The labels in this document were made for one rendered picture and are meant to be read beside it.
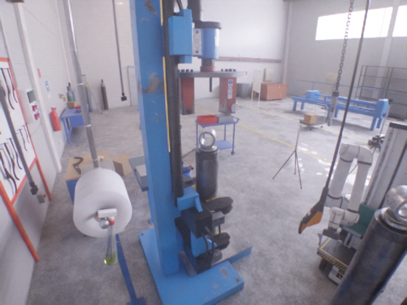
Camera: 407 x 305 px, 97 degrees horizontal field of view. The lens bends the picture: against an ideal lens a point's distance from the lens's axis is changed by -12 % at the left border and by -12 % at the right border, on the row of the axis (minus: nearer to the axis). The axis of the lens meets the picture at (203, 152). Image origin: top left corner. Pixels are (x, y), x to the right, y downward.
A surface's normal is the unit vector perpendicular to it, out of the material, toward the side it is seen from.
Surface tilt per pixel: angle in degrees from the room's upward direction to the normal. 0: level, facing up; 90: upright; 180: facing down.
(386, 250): 90
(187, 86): 90
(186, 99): 90
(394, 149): 90
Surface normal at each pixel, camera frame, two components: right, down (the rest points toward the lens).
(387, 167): -0.81, 0.24
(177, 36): 0.47, 0.35
